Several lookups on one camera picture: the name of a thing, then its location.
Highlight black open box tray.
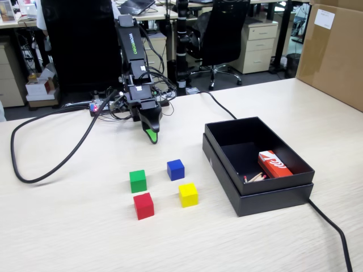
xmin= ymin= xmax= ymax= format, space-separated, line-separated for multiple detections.
xmin=204 ymin=116 xmax=316 ymax=196

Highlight white cardboard boxes stack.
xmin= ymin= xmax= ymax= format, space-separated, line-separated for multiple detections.
xmin=25 ymin=71 xmax=59 ymax=109

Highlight small framed picture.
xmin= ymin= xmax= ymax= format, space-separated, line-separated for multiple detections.
xmin=0 ymin=0 xmax=16 ymax=23

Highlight black desk leg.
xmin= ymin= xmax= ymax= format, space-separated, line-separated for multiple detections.
xmin=274 ymin=0 xmax=293 ymax=75

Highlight black office chair chrome base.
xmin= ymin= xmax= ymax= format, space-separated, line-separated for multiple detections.
xmin=188 ymin=0 xmax=251 ymax=91

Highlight red wooden cube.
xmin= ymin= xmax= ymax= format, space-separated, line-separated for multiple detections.
xmin=133 ymin=192 xmax=155 ymax=221

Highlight large brown cardboard box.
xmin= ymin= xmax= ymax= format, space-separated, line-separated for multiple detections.
xmin=294 ymin=0 xmax=363 ymax=113

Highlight beige drawer pedestal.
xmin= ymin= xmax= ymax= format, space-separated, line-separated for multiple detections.
xmin=141 ymin=33 xmax=168 ymax=83
xmin=231 ymin=21 xmax=279 ymax=75

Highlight circuit board with red LED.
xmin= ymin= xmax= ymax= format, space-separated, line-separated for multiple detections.
xmin=88 ymin=99 xmax=114 ymax=117

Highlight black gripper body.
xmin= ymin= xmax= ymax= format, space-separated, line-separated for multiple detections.
xmin=126 ymin=97 xmax=158 ymax=112

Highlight light wooden office desk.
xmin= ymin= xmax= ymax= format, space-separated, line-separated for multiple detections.
xmin=112 ymin=4 xmax=179 ymax=22

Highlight thin black servo wires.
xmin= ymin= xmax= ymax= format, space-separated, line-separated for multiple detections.
xmin=141 ymin=25 xmax=178 ymax=117

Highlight black open box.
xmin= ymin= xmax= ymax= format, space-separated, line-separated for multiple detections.
xmin=202 ymin=133 xmax=315 ymax=218

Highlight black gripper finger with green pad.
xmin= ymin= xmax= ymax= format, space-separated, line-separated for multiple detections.
xmin=138 ymin=105 xmax=163 ymax=145
xmin=130 ymin=106 xmax=142 ymax=123

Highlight blue wooden cube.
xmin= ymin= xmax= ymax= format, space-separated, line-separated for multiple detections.
xmin=166 ymin=159 xmax=185 ymax=181

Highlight black pole with white bands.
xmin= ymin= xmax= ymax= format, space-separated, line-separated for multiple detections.
xmin=175 ymin=0 xmax=190 ymax=96

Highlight black trash bin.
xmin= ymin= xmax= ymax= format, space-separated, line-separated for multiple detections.
xmin=285 ymin=53 xmax=302 ymax=79

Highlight yellow wooden cube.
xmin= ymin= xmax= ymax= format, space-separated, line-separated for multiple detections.
xmin=178 ymin=182 xmax=199 ymax=208

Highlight green wooden cube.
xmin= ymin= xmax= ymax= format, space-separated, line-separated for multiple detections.
xmin=129 ymin=169 xmax=147 ymax=194

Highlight orange matchbox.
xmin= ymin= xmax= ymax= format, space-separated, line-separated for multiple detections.
xmin=257 ymin=150 xmax=294 ymax=179

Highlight thick black camera cable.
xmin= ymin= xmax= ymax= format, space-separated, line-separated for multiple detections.
xmin=10 ymin=89 xmax=119 ymax=184

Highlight black power cable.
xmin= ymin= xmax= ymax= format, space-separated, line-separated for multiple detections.
xmin=181 ymin=90 xmax=354 ymax=272

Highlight beige filing cabinet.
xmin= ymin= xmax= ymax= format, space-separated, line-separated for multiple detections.
xmin=0 ymin=42 xmax=28 ymax=108

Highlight black laptop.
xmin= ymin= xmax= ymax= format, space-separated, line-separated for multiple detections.
xmin=119 ymin=0 xmax=157 ymax=16

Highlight large black chair back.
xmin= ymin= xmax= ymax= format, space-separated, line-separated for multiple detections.
xmin=41 ymin=0 xmax=123 ymax=92

